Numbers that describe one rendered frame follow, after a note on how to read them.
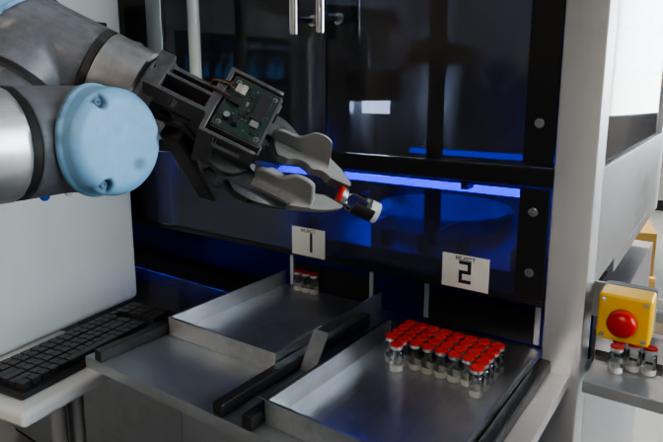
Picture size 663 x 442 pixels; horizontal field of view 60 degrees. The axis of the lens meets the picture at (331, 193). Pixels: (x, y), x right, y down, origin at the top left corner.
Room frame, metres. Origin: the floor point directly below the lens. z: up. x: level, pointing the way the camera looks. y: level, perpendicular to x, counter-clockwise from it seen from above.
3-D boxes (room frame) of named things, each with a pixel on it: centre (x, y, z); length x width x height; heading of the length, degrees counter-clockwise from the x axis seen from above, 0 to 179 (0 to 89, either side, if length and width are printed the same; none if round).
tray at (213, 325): (1.07, 0.10, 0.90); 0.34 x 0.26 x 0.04; 145
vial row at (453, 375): (0.85, -0.16, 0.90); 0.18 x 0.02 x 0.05; 55
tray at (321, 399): (0.78, -0.11, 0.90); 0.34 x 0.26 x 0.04; 145
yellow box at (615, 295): (0.83, -0.45, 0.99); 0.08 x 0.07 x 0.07; 145
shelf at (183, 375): (0.91, 0.00, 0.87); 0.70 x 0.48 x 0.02; 55
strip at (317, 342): (0.83, 0.06, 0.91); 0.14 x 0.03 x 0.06; 144
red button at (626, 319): (0.79, -0.43, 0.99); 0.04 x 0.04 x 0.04; 55
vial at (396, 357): (0.86, -0.11, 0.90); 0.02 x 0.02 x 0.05
